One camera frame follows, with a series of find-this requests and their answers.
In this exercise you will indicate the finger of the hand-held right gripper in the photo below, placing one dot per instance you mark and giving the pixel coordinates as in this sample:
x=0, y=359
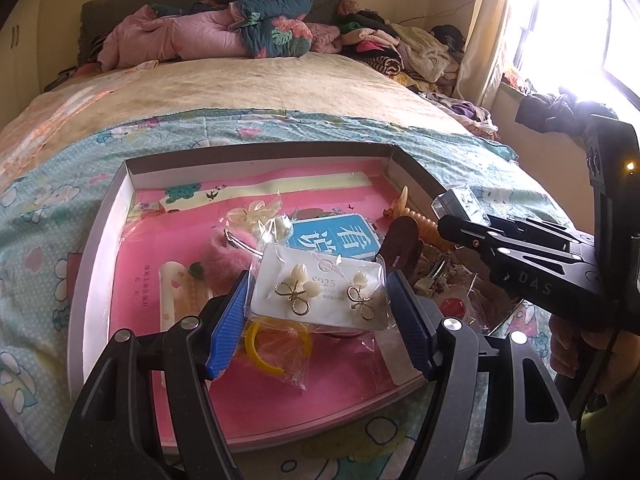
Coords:
x=530, y=272
x=470, y=234

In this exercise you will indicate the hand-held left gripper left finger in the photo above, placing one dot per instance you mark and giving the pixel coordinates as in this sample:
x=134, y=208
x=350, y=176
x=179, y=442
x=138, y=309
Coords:
x=227, y=325

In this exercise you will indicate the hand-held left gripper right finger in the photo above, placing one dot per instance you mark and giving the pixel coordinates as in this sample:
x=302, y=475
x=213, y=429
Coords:
x=407, y=320

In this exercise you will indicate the small clear plastic packet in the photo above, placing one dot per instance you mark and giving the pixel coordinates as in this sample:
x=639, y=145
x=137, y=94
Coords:
x=460, y=202

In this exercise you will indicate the silver metal hair clip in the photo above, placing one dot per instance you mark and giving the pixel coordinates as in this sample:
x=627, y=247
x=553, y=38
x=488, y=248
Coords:
x=432, y=272

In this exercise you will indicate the clear plastic bag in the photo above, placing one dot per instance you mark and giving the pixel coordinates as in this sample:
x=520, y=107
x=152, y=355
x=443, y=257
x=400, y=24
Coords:
x=475, y=290

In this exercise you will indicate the white card with gold earrings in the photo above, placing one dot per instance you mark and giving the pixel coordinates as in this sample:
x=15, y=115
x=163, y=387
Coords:
x=320, y=290

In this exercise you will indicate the cardboard box with pink lining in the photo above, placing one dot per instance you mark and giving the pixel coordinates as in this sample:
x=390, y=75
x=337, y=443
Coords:
x=145, y=260

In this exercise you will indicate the person's right hand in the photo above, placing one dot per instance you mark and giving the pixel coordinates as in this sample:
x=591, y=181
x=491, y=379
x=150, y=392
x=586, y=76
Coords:
x=565, y=352

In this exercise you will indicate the beige spiral hair clip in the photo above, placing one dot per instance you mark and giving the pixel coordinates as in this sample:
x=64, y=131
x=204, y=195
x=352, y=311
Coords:
x=427, y=224

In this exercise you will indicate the red round ornament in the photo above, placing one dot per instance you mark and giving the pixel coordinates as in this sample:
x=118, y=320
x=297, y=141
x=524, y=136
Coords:
x=452, y=306

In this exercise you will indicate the yellow bangle in bag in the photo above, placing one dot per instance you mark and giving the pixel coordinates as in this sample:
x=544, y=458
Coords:
x=265, y=361

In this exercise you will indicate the white pearl hair clip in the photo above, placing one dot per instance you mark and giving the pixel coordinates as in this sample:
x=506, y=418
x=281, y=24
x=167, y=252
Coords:
x=172, y=292

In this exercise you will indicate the pink furry hair clip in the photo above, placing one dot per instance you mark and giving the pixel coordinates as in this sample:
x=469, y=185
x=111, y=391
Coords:
x=225, y=260

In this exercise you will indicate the dark brown hair clip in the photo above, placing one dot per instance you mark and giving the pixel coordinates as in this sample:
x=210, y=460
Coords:
x=400, y=245

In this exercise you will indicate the orange claw hair clip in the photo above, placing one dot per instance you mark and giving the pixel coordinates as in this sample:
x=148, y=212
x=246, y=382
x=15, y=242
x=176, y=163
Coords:
x=400, y=202

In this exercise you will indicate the dark cloth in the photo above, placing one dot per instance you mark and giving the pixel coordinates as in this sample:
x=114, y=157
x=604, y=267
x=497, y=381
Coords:
x=555, y=110

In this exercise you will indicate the blue printed card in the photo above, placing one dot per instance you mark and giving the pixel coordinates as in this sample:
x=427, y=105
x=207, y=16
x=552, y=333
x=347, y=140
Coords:
x=325, y=235

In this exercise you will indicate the window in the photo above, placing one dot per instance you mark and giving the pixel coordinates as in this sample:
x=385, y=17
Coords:
x=575, y=20

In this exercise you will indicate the pile of clothes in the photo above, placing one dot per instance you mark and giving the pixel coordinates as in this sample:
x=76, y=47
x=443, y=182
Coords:
x=415, y=50

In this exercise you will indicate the cream curtain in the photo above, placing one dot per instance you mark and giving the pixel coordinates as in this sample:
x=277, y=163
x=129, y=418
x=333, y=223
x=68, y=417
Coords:
x=485, y=25

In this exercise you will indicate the cartoon cat print blanket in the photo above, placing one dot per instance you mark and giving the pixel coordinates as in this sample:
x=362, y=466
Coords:
x=50, y=200

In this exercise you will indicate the beige bedsheet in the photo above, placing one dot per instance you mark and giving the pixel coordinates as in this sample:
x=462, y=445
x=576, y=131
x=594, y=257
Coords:
x=250, y=85

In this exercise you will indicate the pink fuzzy blanket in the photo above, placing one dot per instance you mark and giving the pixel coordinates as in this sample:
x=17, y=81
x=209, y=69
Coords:
x=325, y=37

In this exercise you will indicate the dark floral quilt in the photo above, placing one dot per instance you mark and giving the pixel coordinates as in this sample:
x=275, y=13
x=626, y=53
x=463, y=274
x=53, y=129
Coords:
x=275, y=20

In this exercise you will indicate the pink quilt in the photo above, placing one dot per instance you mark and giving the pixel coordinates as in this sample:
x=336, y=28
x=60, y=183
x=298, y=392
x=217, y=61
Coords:
x=190, y=35

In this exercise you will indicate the grey headboard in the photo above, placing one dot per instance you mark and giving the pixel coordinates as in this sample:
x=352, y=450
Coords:
x=100, y=15

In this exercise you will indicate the cream wardrobe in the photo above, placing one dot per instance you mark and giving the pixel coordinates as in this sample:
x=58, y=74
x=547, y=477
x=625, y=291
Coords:
x=20, y=35

